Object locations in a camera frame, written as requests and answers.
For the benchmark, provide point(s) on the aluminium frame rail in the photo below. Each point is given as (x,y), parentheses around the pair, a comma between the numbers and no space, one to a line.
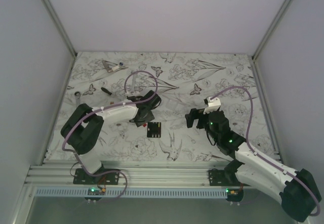
(138,174)

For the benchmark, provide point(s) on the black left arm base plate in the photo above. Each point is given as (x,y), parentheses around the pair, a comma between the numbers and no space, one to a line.
(106,177)

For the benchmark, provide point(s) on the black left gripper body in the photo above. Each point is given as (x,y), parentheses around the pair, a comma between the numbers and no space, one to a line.
(140,121)

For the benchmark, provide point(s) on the black handled screwdriver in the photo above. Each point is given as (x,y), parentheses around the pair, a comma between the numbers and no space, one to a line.
(106,91)

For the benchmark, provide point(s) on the controller board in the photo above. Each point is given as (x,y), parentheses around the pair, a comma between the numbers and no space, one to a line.
(234,195)
(94,194)

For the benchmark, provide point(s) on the right controller board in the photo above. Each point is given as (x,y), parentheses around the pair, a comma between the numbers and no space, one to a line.
(234,195)

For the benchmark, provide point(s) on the chrome ratchet wrench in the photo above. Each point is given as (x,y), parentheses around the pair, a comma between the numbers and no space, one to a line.
(77,96)

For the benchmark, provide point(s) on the black fuse box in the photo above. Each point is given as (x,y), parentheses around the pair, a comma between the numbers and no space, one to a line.
(153,131)

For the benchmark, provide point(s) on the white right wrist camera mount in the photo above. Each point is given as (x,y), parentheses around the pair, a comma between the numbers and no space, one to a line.
(212,104)

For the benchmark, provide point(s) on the grey slotted cable duct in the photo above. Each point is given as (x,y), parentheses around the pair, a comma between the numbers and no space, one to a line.
(135,192)

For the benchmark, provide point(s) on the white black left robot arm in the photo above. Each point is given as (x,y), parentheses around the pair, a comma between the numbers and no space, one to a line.
(82,130)

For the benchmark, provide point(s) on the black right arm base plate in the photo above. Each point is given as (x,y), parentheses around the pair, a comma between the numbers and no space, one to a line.
(223,177)

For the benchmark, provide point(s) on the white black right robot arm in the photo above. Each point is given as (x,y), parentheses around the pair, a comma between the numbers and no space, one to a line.
(296,191)

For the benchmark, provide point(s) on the left controller board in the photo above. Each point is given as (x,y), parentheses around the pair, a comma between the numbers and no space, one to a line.
(94,194)

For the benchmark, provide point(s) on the small metal bracket tool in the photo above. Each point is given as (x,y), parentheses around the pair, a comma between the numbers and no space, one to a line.
(106,66)

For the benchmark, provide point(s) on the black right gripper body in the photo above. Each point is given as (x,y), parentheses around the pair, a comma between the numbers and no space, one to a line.
(203,118)

